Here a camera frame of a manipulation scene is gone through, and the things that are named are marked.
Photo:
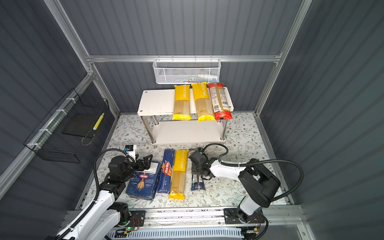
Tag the black wire basket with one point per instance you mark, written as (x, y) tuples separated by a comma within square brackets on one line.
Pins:
[(68, 134)]

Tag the white two-tier shelf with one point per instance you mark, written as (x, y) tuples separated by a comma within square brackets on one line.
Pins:
[(155, 103)]

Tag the yellow Pastatime bag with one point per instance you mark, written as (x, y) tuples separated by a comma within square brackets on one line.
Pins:
[(182, 103), (179, 175), (203, 102)]

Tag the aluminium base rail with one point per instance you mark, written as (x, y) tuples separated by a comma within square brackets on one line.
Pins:
[(205, 222)]

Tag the yellow marker pen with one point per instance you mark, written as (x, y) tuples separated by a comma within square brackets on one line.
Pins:
[(98, 122)]

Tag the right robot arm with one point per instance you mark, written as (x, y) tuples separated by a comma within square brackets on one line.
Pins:
[(260, 184)]

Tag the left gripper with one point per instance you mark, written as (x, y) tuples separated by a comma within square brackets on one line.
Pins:
[(146, 164)]

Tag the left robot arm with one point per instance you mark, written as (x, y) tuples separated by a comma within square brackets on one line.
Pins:
[(104, 212)]

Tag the items in white basket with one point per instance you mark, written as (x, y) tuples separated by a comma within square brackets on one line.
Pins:
[(199, 78)]

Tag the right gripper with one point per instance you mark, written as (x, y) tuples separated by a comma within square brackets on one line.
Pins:
[(193, 170)]

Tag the dark blue clear spaghetti bag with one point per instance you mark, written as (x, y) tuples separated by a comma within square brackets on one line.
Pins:
[(197, 180)]

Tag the wide blue Barilla pasta box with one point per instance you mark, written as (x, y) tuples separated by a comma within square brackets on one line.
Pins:
[(143, 184)]

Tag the white wire mesh basket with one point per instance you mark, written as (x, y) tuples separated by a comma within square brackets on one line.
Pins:
[(166, 73)]

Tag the red spaghetti bag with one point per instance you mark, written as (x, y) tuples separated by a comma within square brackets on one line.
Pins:
[(219, 102)]

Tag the narrow blue Barilla spaghetti box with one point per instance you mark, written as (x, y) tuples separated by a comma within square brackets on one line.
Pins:
[(165, 180)]

